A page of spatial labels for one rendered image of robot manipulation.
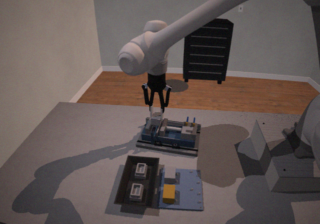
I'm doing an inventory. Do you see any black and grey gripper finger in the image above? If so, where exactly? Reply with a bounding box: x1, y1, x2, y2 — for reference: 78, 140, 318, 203
142, 83, 155, 118
157, 85, 172, 120

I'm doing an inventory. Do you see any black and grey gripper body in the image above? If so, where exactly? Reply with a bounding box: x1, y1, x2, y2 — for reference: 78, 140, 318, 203
147, 74, 166, 92

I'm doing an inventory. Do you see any orange-yellow block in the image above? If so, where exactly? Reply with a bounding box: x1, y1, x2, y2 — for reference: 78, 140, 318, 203
162, 184, 175, 204

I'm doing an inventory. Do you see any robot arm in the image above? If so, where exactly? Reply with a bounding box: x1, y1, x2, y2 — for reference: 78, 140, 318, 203
117, 0, 320, 170

